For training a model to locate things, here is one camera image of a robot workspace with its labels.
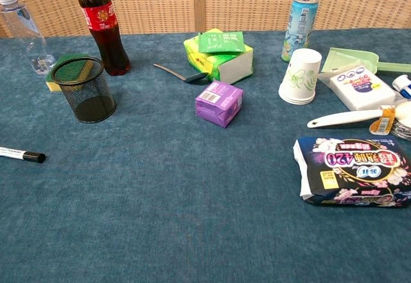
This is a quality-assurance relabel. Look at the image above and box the black mesh pen holder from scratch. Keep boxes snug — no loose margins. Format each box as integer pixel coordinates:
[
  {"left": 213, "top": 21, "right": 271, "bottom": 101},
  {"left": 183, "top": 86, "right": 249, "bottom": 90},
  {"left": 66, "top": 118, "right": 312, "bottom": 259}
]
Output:
[{"left": 51, "top": 56, "right": 117, "bottom": 124}]

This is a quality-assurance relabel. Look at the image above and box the white paper cup stack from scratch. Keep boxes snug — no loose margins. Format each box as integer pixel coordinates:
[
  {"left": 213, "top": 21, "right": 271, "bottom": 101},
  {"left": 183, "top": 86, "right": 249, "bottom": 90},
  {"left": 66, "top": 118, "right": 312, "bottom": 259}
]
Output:
[{"left": 277, "top": 47, "right": 323, "bottom": 105}]

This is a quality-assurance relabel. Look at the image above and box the black metal spoon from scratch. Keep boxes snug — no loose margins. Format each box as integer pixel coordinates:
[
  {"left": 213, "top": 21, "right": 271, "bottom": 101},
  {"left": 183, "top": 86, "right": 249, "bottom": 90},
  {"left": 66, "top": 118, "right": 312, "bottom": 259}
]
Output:
[{"left": 152, "top": 63, "right": 211, "bottom": 83}]

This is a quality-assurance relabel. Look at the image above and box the woven rattan screen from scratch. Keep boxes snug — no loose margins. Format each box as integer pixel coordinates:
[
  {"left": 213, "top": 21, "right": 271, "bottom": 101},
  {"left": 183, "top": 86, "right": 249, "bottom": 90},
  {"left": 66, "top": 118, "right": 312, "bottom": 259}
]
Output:
[{"left": 0, "top": 0, "right": 411, "bottom": 39}]

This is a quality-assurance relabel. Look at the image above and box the yellow barcode tag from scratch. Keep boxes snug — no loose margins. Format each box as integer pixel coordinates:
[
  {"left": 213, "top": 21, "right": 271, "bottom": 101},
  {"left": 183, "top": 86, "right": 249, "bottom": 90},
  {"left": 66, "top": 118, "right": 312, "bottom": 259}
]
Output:
[{"left": 368, "top": 105, "right": 397, "bottom": 135}]

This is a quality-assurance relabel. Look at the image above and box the cola bottle red label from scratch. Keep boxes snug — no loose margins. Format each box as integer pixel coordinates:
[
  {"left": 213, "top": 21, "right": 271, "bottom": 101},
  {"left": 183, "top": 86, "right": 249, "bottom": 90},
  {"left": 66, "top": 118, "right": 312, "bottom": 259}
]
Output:
[{"left": 76, "top": 0, "right": 132, "bottom": 77}]

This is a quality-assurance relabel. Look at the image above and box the green flat sachet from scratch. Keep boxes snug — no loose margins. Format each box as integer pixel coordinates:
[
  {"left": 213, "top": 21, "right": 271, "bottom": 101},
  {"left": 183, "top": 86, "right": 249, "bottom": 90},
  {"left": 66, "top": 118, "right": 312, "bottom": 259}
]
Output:
[{"left": 198, "top": 31, "right": 247, "bottom": 55}]

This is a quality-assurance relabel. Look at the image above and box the dark sanitary pad pack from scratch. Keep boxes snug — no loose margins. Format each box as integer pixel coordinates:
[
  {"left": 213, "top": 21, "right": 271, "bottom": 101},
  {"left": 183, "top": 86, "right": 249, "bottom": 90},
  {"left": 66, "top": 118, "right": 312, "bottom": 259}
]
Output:
[{"left": 292, "top": 135, "right": 411, "bottom": 209}]

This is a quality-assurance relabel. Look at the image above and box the light green plastic dustpan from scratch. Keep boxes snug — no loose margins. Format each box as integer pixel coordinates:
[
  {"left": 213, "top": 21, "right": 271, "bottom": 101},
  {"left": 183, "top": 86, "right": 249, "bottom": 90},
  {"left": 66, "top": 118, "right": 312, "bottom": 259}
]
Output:
[{"left": 320, "top": 47, "right": 411, "bottom": 74}]

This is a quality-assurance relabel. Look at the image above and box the black marker pen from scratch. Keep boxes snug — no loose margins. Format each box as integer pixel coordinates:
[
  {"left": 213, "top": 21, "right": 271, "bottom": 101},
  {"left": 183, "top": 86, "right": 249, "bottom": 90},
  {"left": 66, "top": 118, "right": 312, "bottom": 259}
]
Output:
[{"left": 0, "top": 146, "right": 46, "bottom": 164}]

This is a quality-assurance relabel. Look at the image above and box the blue tablecloth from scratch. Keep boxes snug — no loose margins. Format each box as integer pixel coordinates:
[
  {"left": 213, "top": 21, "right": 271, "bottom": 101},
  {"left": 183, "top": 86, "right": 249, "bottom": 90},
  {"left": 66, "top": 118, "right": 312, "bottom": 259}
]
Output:
[{"left": 0, "top": 28, "right": 411, "bottom": 283}]

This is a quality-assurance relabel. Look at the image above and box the purple small box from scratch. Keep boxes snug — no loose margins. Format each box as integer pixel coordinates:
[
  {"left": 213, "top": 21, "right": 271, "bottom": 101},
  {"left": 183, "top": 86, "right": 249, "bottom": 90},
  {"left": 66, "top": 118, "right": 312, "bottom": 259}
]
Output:
[{"left": 195, "top": 80, "right": 244, "bottom": 129}]

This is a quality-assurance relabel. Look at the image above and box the white wipes pack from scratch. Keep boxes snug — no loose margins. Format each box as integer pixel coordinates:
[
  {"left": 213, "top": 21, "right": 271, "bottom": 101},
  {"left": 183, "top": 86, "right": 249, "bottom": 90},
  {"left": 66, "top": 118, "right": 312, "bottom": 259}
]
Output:
[{"left": 317, "top": 64, "right": 404, "bottom": 112}]

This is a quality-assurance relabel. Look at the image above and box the light blue drink can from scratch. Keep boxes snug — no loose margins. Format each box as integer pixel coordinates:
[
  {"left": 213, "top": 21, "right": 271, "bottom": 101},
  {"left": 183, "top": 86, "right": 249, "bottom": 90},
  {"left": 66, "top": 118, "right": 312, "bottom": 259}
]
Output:
[{"left": 281, "top": 0, "right": 320, "bottom": 63}]

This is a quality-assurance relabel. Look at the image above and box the green yellow scrub sponge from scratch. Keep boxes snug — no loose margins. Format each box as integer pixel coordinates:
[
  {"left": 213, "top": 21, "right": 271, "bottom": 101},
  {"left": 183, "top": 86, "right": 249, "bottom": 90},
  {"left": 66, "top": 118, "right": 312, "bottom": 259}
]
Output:
[{"left": 45, "top": 53, "right": 94, "bottom": 93}]

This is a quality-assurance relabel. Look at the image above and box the white plastic brush handle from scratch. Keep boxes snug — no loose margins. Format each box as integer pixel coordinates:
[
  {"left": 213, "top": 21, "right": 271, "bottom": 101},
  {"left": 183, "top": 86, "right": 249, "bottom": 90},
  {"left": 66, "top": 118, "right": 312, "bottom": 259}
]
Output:
[{"left": 306, "top": 101, "right": 411, "bottom": 129}]

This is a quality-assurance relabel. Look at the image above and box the clear plastic water bottle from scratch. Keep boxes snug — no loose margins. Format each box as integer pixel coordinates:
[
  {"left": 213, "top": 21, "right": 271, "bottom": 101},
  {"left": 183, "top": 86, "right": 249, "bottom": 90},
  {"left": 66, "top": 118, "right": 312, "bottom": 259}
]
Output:
[{"left": 0, "top": 0, "right": 57, "bottom": 76}]

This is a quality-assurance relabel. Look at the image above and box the white blue tube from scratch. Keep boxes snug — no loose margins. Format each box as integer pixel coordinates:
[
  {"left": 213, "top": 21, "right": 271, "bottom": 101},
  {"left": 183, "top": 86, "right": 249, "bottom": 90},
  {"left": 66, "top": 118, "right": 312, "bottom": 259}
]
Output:
[{"left": 391, "top": 74, "right": 411, "bottom": 99}]

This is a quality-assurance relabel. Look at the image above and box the green yellow tissue pack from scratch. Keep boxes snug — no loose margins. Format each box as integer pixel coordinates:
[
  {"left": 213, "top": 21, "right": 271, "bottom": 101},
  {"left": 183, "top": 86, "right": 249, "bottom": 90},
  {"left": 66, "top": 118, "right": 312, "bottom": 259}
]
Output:
[{"left": 183, "top": 28, "right": 254, "bottom": 85}]

